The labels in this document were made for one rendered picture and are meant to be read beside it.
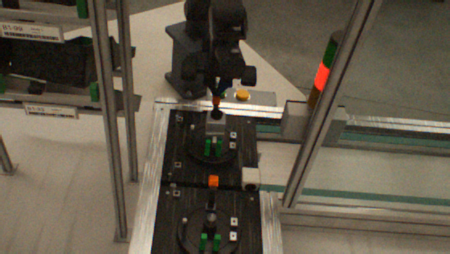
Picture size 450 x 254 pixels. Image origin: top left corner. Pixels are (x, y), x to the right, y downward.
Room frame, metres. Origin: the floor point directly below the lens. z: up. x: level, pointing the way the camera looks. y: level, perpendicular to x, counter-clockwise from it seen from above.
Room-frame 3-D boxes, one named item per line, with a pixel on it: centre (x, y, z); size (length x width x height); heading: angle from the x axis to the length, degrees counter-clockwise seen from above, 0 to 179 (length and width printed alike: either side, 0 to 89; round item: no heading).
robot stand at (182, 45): (1.10, 0.12, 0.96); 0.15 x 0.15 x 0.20; 42
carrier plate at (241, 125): (0.74, 0.02, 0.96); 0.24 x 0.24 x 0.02; 6
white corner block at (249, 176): (0.65, -0.09, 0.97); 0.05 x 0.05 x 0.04; 6
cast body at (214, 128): (0.73, 0.02, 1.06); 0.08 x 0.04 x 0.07; 6
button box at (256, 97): (0.96, -0.05, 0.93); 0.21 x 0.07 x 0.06; 96
